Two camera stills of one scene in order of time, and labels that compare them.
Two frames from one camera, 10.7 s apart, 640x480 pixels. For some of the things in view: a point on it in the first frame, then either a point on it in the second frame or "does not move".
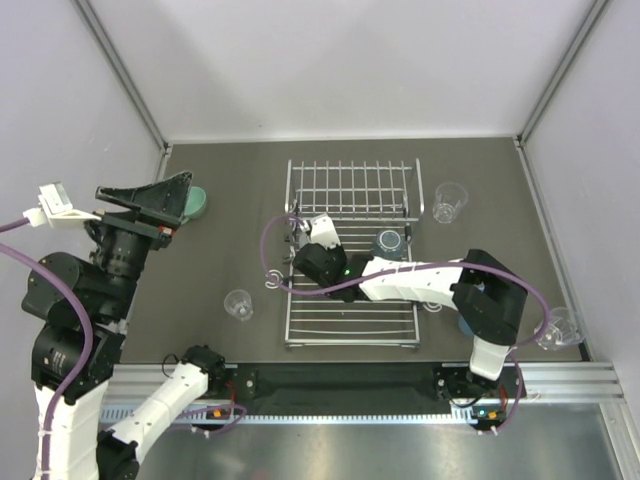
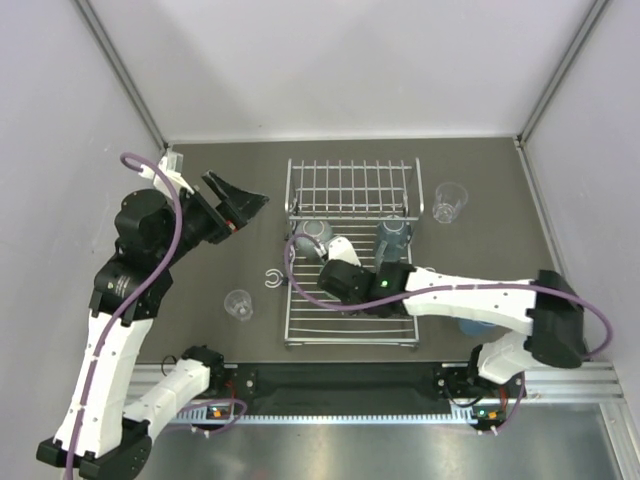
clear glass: x=239 y=304 does not move
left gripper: x=167 y=198 -> x=237 y=206
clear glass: x=450 y=197 does not move
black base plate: x=352 y=388 does not move
